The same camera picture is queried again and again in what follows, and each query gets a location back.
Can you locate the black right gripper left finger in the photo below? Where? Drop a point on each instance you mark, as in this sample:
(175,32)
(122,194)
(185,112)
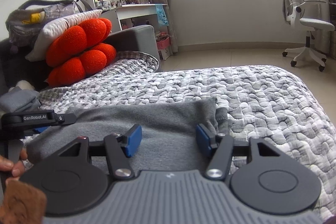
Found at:
(78,176)

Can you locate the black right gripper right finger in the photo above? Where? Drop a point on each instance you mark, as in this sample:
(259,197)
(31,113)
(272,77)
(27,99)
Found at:
(258,174)

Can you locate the grey sweatshirt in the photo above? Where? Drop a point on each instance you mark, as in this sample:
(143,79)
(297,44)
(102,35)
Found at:
(168,132)

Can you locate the person's left hand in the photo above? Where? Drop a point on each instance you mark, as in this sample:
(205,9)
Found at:
(16,169)

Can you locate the folded grey garment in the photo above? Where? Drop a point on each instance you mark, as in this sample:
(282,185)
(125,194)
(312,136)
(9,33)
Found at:
(19,100)

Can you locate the folded white garment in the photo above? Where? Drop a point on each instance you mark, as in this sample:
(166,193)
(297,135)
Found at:
(23,85)

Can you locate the grey sofa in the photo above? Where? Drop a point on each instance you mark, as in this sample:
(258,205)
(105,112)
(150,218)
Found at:
(14,67)

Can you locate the brown furry sleeve cuff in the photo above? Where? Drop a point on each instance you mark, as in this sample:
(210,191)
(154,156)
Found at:
(23,203)

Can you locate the grey white quilted blanket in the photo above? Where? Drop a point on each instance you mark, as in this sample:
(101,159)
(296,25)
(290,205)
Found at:
(262,101)

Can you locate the white pillow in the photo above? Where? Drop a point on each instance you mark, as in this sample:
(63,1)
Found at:
(55,28)

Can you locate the red flower cushion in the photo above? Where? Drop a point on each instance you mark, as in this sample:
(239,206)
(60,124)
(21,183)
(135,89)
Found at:
(80,52)

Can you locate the grey fabric bag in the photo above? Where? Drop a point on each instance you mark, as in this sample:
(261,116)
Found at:
(25,23)

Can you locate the white low desk shelf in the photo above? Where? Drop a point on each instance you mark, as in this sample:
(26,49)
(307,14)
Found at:
(141,19)

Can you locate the pink storage basket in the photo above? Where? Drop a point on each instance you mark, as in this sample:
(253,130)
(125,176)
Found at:
(163,44)

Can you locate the white office chair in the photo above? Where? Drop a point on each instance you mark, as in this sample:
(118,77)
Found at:
(293,12)

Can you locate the blue hanging paper bag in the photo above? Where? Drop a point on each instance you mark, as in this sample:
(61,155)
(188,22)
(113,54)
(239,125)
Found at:
(161,15)

